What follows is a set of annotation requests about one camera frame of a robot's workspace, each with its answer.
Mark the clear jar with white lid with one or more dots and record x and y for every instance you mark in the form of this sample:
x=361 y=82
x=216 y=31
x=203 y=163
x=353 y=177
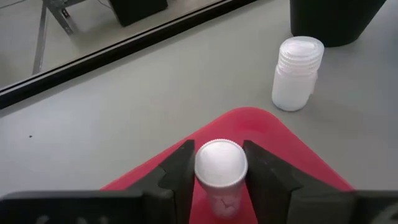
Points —
x=220 y=165

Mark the black plant pot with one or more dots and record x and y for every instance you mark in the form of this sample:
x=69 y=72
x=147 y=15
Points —
x=332 y=21

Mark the black box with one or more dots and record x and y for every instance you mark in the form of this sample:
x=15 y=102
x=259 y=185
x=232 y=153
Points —
x=140 y=11

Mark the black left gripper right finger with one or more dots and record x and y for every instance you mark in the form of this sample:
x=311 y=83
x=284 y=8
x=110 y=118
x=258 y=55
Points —
x=267 y=180

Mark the white opaque plastic bottle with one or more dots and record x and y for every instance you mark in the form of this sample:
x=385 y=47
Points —
x=295 y=84

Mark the grey metal table leg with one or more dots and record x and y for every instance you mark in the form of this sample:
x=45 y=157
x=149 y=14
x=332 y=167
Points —
x=40 y=37

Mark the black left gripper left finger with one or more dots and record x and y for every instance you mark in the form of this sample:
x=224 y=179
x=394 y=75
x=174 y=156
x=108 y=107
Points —
x=177 y=174

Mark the pink plastic bin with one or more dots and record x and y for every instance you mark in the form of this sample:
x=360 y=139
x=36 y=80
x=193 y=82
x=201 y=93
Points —
x=248 y=127

